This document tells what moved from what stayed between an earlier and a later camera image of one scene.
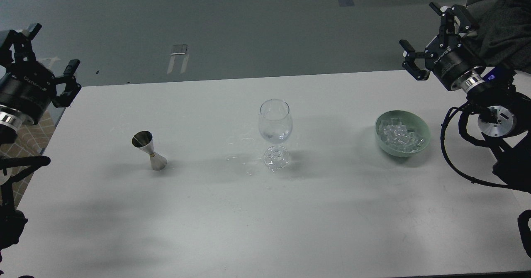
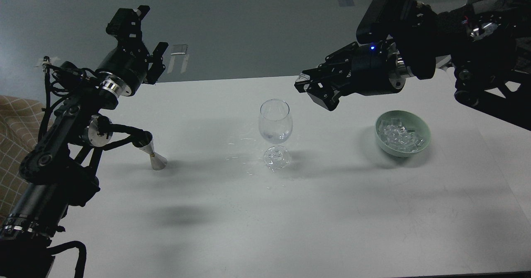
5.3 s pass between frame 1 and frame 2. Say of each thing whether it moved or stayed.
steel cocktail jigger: stayed
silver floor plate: stayed
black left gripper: moved
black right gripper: moved
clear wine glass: stayed
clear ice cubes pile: stayed
